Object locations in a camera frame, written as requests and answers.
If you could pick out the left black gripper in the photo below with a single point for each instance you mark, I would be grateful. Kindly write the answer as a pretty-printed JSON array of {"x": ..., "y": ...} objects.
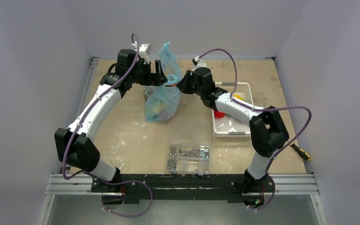
[{"x": 157, "y": 78}]

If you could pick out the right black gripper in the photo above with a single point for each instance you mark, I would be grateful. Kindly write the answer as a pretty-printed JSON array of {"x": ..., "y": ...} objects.
[{"x": 189, "y": 83}]

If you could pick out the light blue plastic bag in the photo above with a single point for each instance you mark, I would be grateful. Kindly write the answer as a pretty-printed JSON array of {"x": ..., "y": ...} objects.
[{"x": 168, "y": 93}]

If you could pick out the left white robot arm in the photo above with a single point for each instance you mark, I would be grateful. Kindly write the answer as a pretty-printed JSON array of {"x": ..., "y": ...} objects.
[{"x": 74, "y": 144}]

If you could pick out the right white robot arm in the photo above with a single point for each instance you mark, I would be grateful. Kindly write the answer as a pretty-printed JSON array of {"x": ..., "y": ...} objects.
[{"x": 267, "y": 129}]

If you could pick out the red fake apple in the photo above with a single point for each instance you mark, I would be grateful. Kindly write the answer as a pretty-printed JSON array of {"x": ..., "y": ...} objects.
[{"x": 218, "y": 114}]

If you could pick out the yellow fake banana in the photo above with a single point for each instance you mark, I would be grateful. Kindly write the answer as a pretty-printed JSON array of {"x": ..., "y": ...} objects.
[{"x": 238, "y": 97}]

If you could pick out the white plastic basket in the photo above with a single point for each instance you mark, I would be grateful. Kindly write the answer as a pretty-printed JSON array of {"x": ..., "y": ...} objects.
[{"x": 228, "y": 126}]

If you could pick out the clear plastic screw box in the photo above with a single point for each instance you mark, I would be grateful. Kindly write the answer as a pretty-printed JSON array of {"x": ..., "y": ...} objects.
[{"x": 189, "y": 147}]

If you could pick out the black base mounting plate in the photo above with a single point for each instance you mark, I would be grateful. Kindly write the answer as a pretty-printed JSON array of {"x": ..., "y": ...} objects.
[{"x": 232, "y": 188}]

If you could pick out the yellow black screwdriver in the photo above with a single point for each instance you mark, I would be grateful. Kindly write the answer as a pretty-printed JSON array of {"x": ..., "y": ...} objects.
[{"x": 302, "y": 153}]

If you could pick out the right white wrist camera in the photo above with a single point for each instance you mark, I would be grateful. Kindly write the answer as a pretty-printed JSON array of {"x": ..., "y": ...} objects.
[{"x": 198, "y": 63}]

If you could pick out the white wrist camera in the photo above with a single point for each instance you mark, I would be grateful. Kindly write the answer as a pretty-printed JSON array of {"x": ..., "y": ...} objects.
[
  {"x": 198, "y": 63},
  {"x": 144, "y": 51}
]

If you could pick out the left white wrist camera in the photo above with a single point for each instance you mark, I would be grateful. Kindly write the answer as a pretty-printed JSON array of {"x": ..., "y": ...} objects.
[{"x": 144, "y": 51}]

